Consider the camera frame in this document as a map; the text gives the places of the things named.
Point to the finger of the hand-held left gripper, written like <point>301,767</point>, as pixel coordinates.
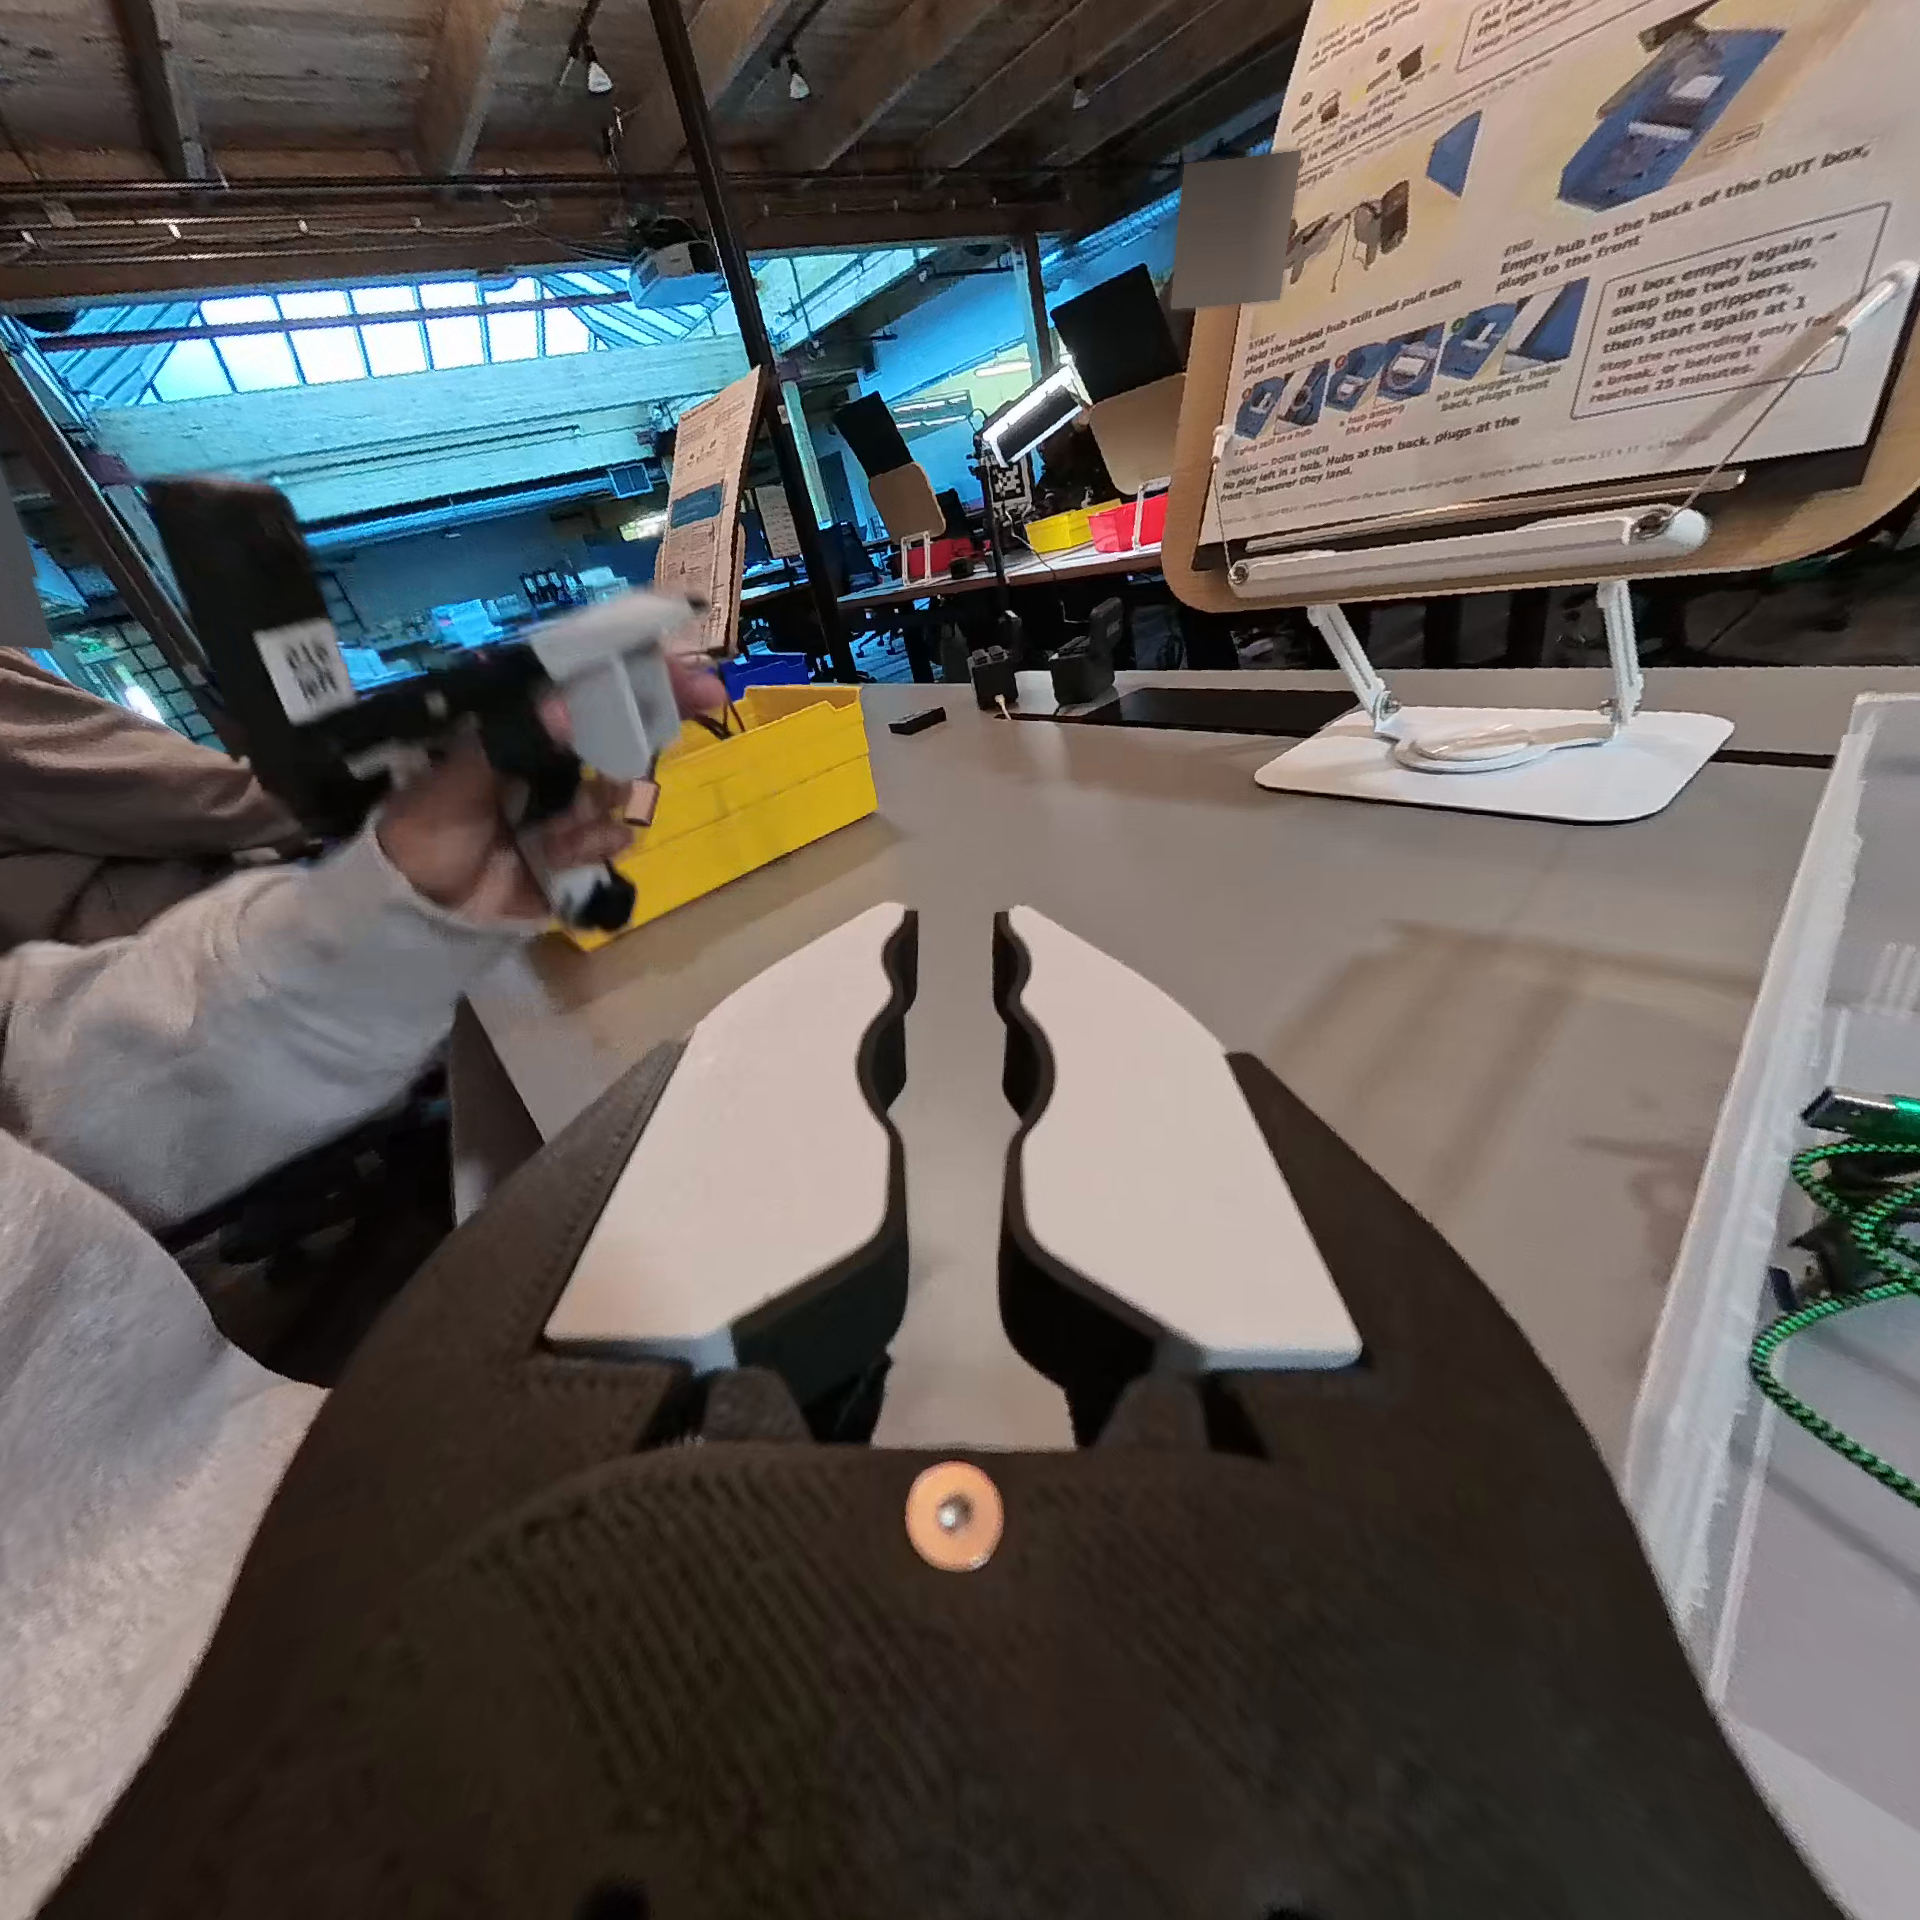
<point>623,721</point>
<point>617,630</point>

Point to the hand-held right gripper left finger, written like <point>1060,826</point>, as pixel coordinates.
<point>750,1154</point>

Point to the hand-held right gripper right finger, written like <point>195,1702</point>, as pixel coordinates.
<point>1155,1170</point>

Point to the yellow plastic bin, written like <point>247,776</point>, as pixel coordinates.
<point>765,786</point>

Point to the clear plastic box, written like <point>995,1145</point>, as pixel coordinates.
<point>1724,1200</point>

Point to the person's left forearm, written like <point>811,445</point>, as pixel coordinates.
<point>225,1020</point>

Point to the light grey desk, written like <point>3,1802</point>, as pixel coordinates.
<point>1349,974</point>

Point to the black desk strip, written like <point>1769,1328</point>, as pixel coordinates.
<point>1230,709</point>

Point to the person's left hand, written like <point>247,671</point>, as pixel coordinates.
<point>451,855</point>

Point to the cardboard sign board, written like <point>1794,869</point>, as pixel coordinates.
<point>706,511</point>

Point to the blue plastic bin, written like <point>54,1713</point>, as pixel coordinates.
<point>773,671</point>

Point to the small black bar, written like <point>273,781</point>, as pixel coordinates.
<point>916,721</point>

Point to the small black board back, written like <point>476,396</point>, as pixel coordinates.
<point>886,450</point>

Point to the black pole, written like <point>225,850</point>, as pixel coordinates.
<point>734,285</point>

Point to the black charging dock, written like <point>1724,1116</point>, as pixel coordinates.
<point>1085,668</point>
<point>995,676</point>

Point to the black white marker tag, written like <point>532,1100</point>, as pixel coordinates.
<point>1010,490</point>

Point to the distant yellow bin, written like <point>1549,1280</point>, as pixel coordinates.
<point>1066,532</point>

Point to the LED light bar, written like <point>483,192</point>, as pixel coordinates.
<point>1036,416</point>

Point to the distant red bin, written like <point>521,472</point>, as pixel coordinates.
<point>1127,525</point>

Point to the large black board back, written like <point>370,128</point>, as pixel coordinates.
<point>1109,330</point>

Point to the wooden display board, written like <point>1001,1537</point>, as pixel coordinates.
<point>1201,494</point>

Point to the person's grey sweatshirt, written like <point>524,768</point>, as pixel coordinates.
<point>90,1500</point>

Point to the printed instruction sheet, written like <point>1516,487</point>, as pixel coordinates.
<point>1501,225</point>

